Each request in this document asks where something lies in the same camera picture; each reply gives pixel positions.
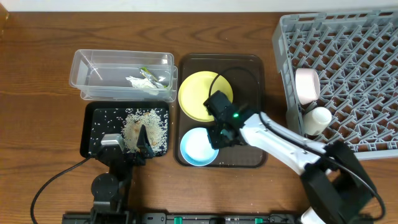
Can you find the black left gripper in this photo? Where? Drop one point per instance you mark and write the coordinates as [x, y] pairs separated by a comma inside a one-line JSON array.
[[125, 154]]

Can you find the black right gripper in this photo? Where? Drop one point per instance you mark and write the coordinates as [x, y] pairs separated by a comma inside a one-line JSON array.
[[219, 140]]

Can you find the light blue bowl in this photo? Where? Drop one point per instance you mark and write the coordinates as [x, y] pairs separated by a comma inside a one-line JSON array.
[[196, 149]]

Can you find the yellow plate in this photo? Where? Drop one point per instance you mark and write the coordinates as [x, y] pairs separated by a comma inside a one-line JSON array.
[[192, 94]]

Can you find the white tissue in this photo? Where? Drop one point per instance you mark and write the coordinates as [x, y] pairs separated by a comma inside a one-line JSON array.
[[135, 81]]

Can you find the green snack wrapper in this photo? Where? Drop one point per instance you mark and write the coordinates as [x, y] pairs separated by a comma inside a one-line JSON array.
[[152, 77]]

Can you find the white plastic cup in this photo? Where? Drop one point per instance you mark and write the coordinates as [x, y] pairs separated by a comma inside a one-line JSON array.
[[316, 121]]

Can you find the white bowl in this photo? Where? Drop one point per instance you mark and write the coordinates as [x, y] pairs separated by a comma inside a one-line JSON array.
[[307, 85]]

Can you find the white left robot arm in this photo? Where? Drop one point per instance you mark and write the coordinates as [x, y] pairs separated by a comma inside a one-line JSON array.
[[110, 189]]

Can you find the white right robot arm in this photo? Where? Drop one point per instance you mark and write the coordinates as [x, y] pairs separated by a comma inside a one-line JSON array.
[[337, 186]]

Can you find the rice food waste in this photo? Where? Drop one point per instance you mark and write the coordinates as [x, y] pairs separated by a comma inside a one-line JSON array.
[[127, 122]]

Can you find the black waste tray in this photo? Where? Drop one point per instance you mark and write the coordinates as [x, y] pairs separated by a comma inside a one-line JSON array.
[[111, 104]]

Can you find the grey dishwasher rack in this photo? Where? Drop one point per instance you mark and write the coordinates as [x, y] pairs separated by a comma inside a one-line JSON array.
[[355, 56]]

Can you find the dark brown serving tray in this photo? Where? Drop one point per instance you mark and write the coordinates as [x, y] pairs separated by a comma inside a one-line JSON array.
[[248, 88]]

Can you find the clear plastic container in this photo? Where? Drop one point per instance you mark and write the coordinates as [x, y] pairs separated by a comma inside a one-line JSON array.
[[101, 74]]

